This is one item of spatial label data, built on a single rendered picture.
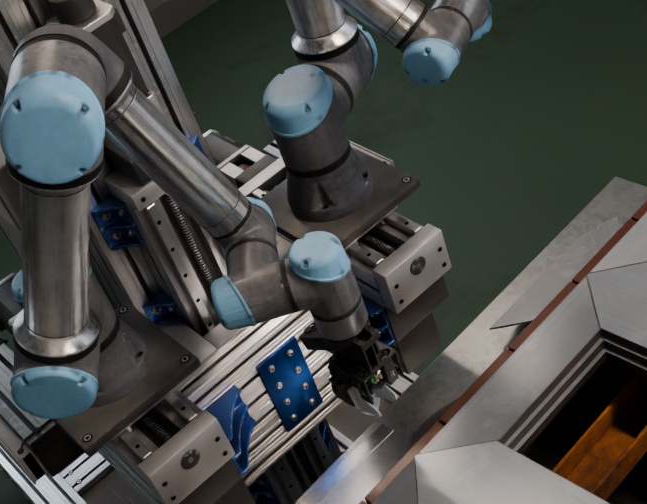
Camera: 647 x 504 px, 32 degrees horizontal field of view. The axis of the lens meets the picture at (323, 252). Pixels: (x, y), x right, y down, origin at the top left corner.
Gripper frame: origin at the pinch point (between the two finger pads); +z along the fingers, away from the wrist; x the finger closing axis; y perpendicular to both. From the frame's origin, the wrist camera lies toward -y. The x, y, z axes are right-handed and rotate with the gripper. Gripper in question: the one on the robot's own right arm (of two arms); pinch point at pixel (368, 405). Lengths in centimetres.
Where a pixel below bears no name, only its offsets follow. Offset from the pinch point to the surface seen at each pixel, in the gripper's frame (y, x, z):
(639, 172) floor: -62, 152, 93
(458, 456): 14.5, 2.8, 5.6
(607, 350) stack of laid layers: 19.3, 33.7, 9.1
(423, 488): 13.8, -4.6, 5.5
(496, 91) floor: -129, 167, 93
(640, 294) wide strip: 19.1, 44.1, 5.7
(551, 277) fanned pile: -7, 51, 20
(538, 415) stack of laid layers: 18.5, 16.7, 8.0
